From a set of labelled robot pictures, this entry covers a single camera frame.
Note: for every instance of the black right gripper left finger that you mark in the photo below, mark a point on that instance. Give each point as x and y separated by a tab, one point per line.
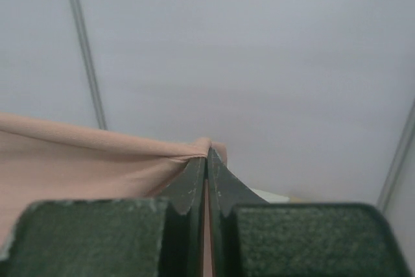
159	236

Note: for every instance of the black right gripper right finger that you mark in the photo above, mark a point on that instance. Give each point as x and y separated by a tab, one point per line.
252	237

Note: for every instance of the pink printed t-shirt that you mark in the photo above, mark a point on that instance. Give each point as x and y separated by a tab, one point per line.
43	160

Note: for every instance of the right aluminium frame post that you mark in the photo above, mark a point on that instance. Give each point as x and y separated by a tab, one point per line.
397	163

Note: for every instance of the aluminium frame post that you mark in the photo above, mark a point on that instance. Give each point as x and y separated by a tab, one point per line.
89	66
397	163

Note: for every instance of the left aluminium frame post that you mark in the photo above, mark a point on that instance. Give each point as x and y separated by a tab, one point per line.
89	66

